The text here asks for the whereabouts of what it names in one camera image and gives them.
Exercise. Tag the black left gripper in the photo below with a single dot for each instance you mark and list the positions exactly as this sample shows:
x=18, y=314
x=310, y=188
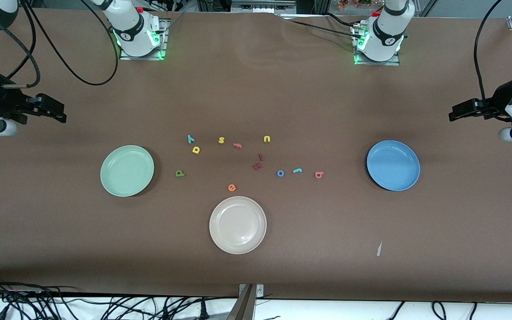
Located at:
x=499, y=98

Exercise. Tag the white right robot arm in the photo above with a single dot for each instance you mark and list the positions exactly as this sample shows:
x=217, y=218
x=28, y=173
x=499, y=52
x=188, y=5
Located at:
x=134, y=31

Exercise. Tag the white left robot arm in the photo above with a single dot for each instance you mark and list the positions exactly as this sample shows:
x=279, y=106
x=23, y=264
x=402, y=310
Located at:
x=385, y=35

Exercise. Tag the blue plate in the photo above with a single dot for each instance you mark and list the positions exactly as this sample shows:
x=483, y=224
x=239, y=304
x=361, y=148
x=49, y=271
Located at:
x=393, y=165

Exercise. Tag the green plate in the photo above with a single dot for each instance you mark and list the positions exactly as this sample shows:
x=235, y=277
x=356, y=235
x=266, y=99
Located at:
x=127, y=171

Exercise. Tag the orange artificial flowers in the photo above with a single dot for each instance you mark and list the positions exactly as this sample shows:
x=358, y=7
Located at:
x=354, y=3

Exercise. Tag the small white tape strip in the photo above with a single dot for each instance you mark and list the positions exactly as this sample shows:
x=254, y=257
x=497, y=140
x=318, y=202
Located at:
x=379, y=250

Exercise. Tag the beige plate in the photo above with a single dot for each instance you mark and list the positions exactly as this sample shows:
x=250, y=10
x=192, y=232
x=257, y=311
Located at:
x=238, y=225

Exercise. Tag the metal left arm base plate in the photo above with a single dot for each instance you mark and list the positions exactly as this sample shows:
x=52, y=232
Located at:
x=391, y=63

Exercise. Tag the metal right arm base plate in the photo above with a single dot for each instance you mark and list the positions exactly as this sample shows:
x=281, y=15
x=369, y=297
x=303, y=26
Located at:
x=127, y=57

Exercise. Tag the silver equipment frame rail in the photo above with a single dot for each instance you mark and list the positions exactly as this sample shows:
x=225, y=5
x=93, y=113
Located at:
x=262, y=5

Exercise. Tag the metal table edge bracket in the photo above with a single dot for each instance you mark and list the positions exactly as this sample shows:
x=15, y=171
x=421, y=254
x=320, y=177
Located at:
x=247, y=306

